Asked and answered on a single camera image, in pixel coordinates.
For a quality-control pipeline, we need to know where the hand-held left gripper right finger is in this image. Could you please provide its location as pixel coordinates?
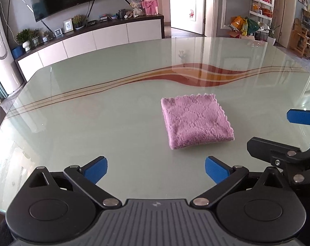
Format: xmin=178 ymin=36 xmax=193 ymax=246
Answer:
xmin=190 ymin=156 xmax=284 ymax=208

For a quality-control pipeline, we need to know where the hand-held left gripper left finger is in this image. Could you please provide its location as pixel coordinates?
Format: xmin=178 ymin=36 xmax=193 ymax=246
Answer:
xmin=28 ymin=156 xmax=122 ymax=208

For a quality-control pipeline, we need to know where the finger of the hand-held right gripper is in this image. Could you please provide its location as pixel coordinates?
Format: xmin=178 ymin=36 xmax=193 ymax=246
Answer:
xmin=286 ymin=108 xmax=310 ymax=127
xmin=247 ymin=137 xmax=310 ymax=192

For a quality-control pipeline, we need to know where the pink towel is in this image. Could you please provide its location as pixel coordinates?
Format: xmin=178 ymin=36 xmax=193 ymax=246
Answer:
xmin=161 ymin=93 xmax=234 ymax=150

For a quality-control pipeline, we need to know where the wooden chair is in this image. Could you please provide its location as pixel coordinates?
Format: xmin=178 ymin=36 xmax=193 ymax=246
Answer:
xmin=290 ymin=18 xmax=310 ymax=58

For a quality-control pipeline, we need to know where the floor plant in white pot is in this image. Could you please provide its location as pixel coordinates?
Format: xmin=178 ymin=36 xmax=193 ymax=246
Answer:
xmin=266 ymin=22 xmax=281 ymax=46

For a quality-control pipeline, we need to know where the green plastic bag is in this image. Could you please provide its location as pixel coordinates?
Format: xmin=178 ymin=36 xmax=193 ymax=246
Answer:
xmin=246 ymin=18 xmax=261 ymax=35

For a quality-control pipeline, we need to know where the yellow plastic bag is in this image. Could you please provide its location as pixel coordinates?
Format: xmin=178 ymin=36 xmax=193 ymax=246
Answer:
xmin=231 ymin=16 xmax=248 ymax=35

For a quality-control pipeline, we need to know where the white shelf rack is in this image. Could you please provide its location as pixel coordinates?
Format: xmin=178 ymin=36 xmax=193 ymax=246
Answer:
xmin=249 ymin=0 xmax=276 ymax=41

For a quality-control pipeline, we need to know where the white television cabinet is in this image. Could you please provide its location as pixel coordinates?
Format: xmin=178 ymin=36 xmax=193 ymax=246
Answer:
xmin=14 ymin=13 xmax=165 ymax=82

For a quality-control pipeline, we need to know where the medium potted plant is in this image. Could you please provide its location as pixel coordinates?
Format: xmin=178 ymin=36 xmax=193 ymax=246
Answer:
xmin=30 ymin=29 xmax=40 ymax=47

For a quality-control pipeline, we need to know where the white standing air conditioner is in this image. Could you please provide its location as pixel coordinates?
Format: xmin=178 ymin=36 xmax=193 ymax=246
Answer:
xmin=0 ymin=0 xmax=26 ymax=95

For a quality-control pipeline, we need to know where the yellow-green potted plant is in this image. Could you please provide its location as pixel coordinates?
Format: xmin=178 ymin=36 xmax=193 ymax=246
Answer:
xmin=72 ymin=15 xmax=86 ymax=30

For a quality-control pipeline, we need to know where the large plant in white pot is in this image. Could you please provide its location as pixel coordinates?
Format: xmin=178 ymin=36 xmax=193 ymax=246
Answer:
xmin=16 ymin=29 xmax=34 ymax=52

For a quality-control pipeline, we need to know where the white door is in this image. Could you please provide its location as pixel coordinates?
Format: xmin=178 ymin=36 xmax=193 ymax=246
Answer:
xmin=168 ymin=0 xmax=206 ymax=35

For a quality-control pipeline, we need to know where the doll bouquet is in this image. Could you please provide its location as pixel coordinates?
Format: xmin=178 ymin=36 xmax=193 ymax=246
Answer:
xmin=130 ymin=0 xmax=143 ymax=17

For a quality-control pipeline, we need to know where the pink gift box with bow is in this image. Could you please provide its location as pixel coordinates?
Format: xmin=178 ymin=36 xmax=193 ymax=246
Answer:
xmin=142 ymin=0 xmax=159 ymax=16

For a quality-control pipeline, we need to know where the large white photo frame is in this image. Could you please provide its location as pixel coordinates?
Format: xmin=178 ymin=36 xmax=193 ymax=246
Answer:
xmin=63 ymin=19 xmax=74 ymax=33

